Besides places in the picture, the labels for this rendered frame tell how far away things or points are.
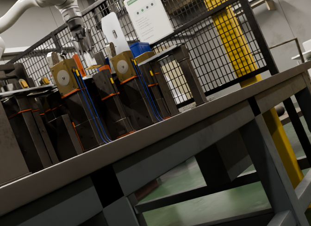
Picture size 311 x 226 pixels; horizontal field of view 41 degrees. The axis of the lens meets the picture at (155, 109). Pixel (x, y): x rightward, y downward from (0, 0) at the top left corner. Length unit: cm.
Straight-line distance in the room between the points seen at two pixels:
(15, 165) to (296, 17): 835
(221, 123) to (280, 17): 808
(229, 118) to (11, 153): 68
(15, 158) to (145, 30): 142
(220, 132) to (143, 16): 133
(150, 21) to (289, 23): 699
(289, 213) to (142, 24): 141
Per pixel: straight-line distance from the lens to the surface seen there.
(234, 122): 140
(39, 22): 661
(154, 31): 245
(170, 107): 199
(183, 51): 191
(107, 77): 172
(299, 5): 924
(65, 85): 156
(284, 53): 934
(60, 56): 213
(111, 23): 227
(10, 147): 127
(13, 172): 125
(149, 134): 94
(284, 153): 231
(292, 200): 163
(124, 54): 181
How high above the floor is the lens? 69
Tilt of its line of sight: 2 degrees up
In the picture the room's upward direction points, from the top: 23 degrees counter-clockwise
